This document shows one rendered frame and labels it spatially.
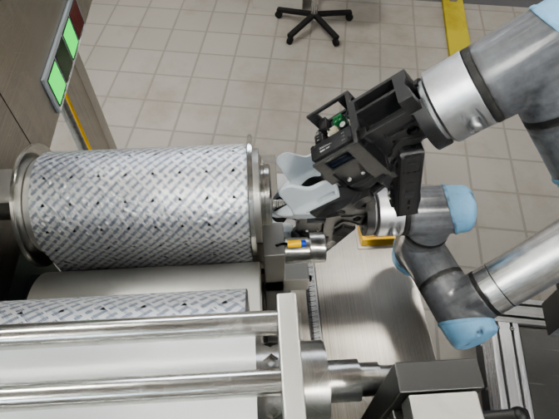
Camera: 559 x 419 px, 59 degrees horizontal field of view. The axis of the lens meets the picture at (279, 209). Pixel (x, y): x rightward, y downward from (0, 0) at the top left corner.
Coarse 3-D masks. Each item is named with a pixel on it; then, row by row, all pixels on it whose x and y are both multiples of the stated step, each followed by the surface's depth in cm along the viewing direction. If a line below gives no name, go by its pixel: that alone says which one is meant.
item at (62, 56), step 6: (60, 48) 83; (66, 48) 86; (60, 54) 83; (66, 54) 85; (60, 60) 83; (66, 60) 85; (60, 66) 83; (66, 66) 85; (66, 72) 85; (66, 78) 85
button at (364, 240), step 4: (360, 232) 96; (360, 236) 96; (364, 236) 95; (368, 236) 95; (372, 236) 95; (380, 236) 95; (384, 236) 95; (388, 236) 95; (392, 236) 95; (360, 240) 96; (364, 240) 94; (368, 240) 94; (372, 240) 94; (376, 240) 95; (380, 240) 95; (384, 240) 95; (388, 240) 95; (392, 240) 95; (364, 244) 96; (368, 244) 96; (372, 244) 96; (376, 244) 96; (380, 244) 96; (384, 244) 96
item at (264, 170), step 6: (264, 168) 58; (264, 174) 57; (264, 180) 56; (270, 180) 57; (264, 186) 56; (270, 186) 56; (264, 192) 56; (270, 192) 56; (264, 198) 56; (270, 198) 56; (264, 204) 56; (270, 204) 56; (264, 210) 57; (270, 210) 57; (264, 216) 57; (270, 216) 57; (264, 222) 58; (270, 222) 58
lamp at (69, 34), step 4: (68, 20) 87; (68, 24) 87; (68, 28) 87; (72, 28) 89; (64, 32) 85; (68, 32) 87; (72, 32) 89; (64, 36) 85; (68, 36) 87; (72, 36) 89; (68, 40) 87; (72, 40) 89; (76, 40) 90; (68, 44) 87; (72, 44) 89; (76, 44) 90; (72, 48) 89; (76, 48) 90; (72, 52) 88; (72, 56) 88
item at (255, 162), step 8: (256, 152) 57; (256, 160) 55; (256, 168) 55; (256, 176) 54; (24, 184) 54; (256, 184) 54; (24, 192) 53; (248, 192) 54; (256, 192) 54; (24, 200) 53; (248, 200) 54; (256, 200) 54; (24, 208) 53; (256, 208) 54; (24, 216) 53; (256, 216) 55; (256, 224) 55; (32, 232) 54; (256, 232) 56; (32, 240) 55; (256, 240) 58; (40, 248) 56
